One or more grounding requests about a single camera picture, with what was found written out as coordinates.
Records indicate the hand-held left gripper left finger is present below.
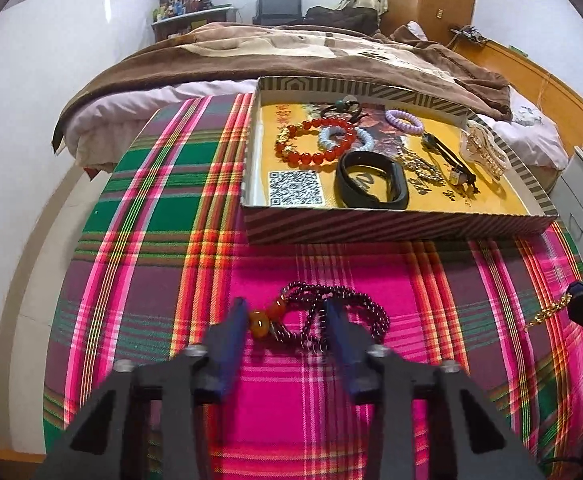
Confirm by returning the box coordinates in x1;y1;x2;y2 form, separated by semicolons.
34;297;249;480

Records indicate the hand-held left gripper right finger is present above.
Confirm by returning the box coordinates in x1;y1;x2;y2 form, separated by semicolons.
324;300;547;480

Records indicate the dark purple bead necklace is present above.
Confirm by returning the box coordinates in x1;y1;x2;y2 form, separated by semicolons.
248;281;391;354

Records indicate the thin gold chain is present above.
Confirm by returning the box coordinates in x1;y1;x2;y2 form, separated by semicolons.
525;295;572;332

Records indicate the striped yellow cardboard box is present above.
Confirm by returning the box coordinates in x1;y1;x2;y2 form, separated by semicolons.
240;76;559;247

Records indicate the black band bracelet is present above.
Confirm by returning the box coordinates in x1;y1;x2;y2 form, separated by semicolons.
335;150;411;210

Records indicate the red bead bracelet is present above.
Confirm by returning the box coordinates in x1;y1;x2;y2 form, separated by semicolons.
274;116;359;167

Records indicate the gold tassel chain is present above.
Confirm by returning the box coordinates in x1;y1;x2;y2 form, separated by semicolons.
396;146;446;188

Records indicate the purple spiral hair tie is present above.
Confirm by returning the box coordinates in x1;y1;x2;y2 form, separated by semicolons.
385;108;423;134

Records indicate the black cord with green bead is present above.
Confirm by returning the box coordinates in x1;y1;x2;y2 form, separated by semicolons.
320;96;369;122

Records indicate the grey drawer cabinet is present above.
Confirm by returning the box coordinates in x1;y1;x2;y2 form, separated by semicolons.
551;146;583;271

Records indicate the pink plaid cloth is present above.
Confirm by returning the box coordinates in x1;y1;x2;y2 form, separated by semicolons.
41;92;583;480

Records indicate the clear hair claw clip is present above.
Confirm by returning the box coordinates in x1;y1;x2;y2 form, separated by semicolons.
459;124;512;180

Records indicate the wooden headboard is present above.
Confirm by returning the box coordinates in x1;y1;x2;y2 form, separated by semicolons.
451;37;583;153

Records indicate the bed with white sheet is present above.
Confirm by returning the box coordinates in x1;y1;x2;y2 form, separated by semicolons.
64;77;569;176

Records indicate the bed with brown blanket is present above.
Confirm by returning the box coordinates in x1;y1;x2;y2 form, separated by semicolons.
51;20;512;153

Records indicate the dark wooden desk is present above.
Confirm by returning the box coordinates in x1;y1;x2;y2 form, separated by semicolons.
151;6;239;43

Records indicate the dark brown cloth heap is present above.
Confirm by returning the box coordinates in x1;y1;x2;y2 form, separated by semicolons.
304;6;379;36

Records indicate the row of colourful desk clutter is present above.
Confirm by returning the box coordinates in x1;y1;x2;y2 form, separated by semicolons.
154;0;212;21

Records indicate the light blue bead bracelet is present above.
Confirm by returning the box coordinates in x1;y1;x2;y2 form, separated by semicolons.
318;124;375;154

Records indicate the charger with cables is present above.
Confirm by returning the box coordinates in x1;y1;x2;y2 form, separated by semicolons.
449;24;485;43

